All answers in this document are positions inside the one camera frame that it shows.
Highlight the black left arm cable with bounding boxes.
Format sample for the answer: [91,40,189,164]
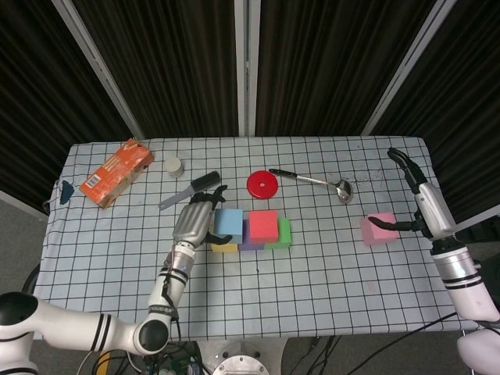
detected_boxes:
[167,312,184,352]

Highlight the white partition post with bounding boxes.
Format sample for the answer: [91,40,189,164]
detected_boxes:
[52,0,145,140]
[361,0,458,136]
[233,0,262,137]

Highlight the purple foam cube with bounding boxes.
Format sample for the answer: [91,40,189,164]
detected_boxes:
[237,219,265,252]

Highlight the dark pleated curtain panel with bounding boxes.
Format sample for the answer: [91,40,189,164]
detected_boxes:
[72,0,240,139]
[0,0,132,212]
[255,0,437,137]
[369,0,500,226]

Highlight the red plastic disc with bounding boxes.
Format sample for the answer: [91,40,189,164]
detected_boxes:
[246,170,280,200]

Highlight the pink foam cube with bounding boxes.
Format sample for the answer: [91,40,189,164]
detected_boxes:
[360,212,400,247]

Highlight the checkered light blue tablecloth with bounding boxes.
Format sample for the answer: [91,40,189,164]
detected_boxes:
[22,135,484,341]

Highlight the blue foam cube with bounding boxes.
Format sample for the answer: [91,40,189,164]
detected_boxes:
[213,208,245,245]

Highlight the grey brush black bristles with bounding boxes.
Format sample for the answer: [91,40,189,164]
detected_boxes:
[157,170,222,211]

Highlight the orange cardboard box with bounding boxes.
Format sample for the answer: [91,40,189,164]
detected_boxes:
[79,137,155,210]

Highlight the black floor cable bundle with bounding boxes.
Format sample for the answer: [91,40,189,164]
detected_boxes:
[93,343,204,375]
[304,335,343,375]

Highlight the metal robot base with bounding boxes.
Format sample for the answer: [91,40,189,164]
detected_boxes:
[197,337,290,375]

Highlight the small white jar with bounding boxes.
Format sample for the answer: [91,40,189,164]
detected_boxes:
[163,155,185,179]

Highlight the steel ladle black handle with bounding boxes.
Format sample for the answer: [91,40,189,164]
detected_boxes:
[268,168,354,204]

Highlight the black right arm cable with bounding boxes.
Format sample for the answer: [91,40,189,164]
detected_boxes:
[351,310,458,375]

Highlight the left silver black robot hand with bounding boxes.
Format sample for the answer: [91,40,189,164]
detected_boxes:
[172,184,232,247]

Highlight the red foam cube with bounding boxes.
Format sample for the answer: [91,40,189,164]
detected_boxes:
[248,209,280,244]

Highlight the green foam cube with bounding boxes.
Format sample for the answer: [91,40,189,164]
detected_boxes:
[263,217,293,251]

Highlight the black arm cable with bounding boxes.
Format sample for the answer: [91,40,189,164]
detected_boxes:
[167,312,184,352]
[351,310,458,375]

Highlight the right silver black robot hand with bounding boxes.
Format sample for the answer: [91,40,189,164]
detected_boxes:
[369,148,457,240]

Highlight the dark blue clip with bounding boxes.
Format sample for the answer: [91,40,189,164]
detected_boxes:
[58,180,76,205]

